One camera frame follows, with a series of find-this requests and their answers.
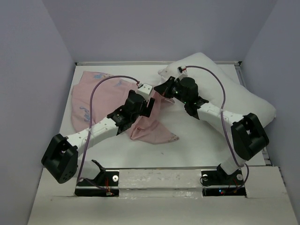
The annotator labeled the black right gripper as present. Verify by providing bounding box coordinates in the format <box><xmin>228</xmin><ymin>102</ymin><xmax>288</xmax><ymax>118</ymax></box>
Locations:
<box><xmin>154</xmin><ymin>76</ymin><xmax>188</xmax><ymax>105</ymax></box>

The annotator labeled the white pillow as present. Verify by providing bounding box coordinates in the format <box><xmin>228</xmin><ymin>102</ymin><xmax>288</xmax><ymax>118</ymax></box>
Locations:
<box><xmin>158</xmin><ymin>52</ymin><xmax>277</xmax><ymax>127</ymax></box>

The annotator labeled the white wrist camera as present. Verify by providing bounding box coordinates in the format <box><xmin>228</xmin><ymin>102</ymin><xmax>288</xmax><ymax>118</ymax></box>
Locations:
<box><xmin>177</xmin><ymin>66</ymin><xmax>188</xmax><ymax>79</ymax></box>
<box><xmin>137</xmin><ymin>83</ymin><xmax>153</xmax><ymax>99</ymax></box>

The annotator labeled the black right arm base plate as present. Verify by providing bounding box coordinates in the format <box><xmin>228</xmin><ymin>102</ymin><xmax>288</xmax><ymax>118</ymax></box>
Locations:
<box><xmin>199</xmin><ymin>170</ymin><xmax>247</xmax><ymax>197</ymax></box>

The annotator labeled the white foam front board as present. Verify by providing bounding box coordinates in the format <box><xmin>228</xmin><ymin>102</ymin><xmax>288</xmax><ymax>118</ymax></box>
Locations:
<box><xmin>29</xmin><ymin>171</ymin><xmax>297</xmax><ymax>225</ymax></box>

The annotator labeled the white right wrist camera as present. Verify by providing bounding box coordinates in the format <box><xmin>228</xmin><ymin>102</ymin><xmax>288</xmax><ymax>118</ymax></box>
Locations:
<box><xmin>177</xmin><ymin>66</ymin><xmax>188</xmax><ymax>79</ymax></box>

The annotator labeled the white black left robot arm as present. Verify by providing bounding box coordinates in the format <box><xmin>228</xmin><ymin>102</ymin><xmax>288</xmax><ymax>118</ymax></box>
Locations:
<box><xmin>41</xmin><ymin>88</ymin><xmax>155</xmax><ymax>185</ymax></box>

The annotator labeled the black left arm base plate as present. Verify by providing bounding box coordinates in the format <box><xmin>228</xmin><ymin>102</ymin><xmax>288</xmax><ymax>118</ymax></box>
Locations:
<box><xmin>75</xmin><ymin>169</ymin><xmax>120</xmax><ymax>197</ymax></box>

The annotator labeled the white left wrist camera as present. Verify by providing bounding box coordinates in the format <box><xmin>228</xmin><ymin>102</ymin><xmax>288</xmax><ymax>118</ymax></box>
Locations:
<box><xmin>137</xmin><ymin>83</ymin><xmax>153</xmax><ymax>99</ymax></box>

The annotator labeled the pink printed pillowcase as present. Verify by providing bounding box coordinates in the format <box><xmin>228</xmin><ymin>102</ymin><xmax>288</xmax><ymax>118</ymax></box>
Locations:
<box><xmin>71</xmin><ymin>71</ymin><xmax>178</xmax><ymax>144</ymax></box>

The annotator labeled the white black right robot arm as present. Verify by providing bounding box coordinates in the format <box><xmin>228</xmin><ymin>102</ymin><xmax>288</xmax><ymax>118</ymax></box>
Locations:
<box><xmin>154</xmin><ymin>76</ymin><xmax>269</xmax><ymax>187</ymax></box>

